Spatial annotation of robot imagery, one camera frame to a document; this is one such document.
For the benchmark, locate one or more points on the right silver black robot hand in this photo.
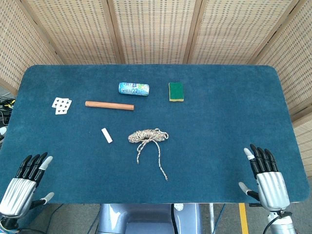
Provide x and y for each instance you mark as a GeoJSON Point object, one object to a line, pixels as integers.
{"type": "Point", "coordinates": [273, 190]}

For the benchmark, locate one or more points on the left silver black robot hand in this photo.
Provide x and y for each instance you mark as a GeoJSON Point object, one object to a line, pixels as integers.
{"type": "Point", "coordinates": [18, 192]}

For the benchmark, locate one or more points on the black box under table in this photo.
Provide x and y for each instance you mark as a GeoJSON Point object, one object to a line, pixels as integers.
{"type": "Point", "coordinates": [254, 205]}

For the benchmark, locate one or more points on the metal table leg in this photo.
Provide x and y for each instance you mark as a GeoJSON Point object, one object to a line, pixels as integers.
{"type": "Point", "coordinates": [211, 217]}

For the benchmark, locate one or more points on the blue carpet table cover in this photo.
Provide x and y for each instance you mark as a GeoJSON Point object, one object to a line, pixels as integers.
{"type": "Point", "coordinates": [219, 146]}

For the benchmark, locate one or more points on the clubs playing card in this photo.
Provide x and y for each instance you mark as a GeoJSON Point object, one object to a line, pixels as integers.
{"type": "Point", "coordinates": [64, 111]}
{"type": "Point", "coordinates": [60, 103]}

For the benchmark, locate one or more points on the small white rectangular block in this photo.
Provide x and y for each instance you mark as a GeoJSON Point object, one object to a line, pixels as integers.
{"type": "Point", "coordinates": [106, 135]}

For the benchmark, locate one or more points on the brown wooden round stick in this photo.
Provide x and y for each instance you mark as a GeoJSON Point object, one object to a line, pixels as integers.
{"type": "Point", "coordinates": [109, 105]}

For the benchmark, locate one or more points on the blue-grey robot torso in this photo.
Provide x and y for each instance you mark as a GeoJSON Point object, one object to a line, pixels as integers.
{"type": "Point", "coordinates": [146, 219]}

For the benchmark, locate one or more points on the green yellow sponge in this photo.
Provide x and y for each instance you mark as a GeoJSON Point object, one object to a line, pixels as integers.
{"type": "Point", "coordinates": [176, 91]}

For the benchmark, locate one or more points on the blue printed beverage can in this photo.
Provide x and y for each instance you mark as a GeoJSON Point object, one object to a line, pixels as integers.
{"type": "Point", "coordinates": [134, 89]}

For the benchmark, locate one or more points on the woven bamboo folding screen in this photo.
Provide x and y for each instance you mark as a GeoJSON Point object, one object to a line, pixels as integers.
{"type": "Point", "coordinates": [156, 29]}

